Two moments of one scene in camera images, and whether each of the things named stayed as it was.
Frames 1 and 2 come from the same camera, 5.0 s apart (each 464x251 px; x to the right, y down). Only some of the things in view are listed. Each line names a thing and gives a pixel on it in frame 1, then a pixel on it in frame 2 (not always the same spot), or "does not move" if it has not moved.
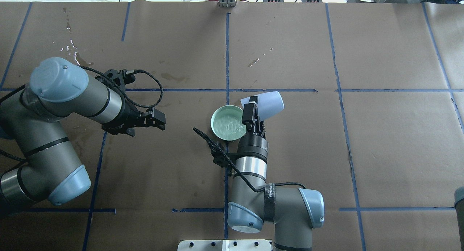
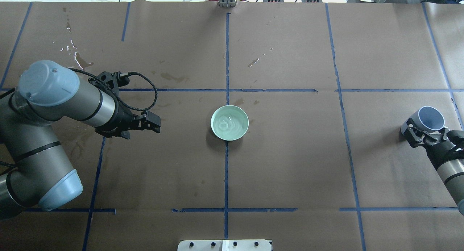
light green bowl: (226, 122) does not move
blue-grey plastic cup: (268, 104) to (428, 118)
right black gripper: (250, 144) to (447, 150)
